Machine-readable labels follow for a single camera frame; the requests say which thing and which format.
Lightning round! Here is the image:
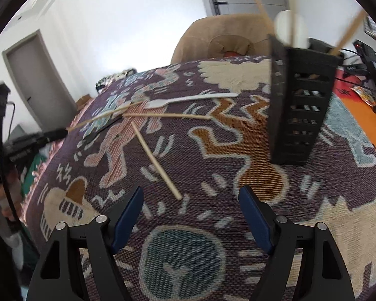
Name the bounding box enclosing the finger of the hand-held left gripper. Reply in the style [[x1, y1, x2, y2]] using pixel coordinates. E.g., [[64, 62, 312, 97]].
[[5, 127, 67, 164]]

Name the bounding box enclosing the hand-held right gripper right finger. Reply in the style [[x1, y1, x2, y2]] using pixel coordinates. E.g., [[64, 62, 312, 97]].
[[238, 184, 355, 301]]

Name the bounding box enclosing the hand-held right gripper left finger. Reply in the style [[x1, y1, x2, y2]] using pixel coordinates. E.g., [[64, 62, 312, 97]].
[[28, 186, 145, 301]]

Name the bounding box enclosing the black slotted utensil holder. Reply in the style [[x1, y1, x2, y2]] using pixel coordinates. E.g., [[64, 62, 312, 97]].
[[268, 34, 344, 166]]

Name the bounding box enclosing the white plastic fork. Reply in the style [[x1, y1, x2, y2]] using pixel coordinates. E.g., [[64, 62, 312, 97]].
[[143, 93, 239, 110]]

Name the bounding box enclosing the person's left hand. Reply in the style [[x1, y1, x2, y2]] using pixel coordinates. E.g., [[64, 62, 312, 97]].
[[0, 176, 23, 227]]

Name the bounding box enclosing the green cloth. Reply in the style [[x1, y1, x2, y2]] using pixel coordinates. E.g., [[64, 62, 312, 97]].
[[20, 150, 56, 195]]

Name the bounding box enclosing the plain grey door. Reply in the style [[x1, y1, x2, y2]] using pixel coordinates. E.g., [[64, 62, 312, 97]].
[[2, 30, 79, 131]]

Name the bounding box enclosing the printed woven blanket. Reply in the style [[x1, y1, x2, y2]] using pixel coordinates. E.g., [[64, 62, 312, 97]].
[[20, 55, 376, 301]]

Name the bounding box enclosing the black shoe rack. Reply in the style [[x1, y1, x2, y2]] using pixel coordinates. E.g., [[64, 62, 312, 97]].
[[96, 68, 136, 91]]

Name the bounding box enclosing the orange cat desk mat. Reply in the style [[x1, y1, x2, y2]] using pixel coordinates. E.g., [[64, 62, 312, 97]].
[[331, 68, 376, 171]]

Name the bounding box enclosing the colourful snack packet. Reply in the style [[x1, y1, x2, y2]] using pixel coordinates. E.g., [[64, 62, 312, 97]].
[[349, 86, 376, 105]]

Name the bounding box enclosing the beige upholstered chair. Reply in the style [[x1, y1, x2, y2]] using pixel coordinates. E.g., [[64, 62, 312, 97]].
[[171, 13, 274, 65]]

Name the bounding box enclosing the black device on stand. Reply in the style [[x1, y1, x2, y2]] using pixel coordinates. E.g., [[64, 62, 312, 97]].
[[345, 39, 376, 115]]

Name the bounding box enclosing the thick black cable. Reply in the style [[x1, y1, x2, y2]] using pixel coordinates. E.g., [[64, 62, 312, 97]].
[[0, 100, 23, 236]]

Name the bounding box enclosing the thin black cable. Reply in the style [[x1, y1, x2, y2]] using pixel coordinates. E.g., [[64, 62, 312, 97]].
[[334, 66, 376, 95]]

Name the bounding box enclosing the black door handle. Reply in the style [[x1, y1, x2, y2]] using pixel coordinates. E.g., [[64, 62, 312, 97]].
[[211, 0, 228, 16]]

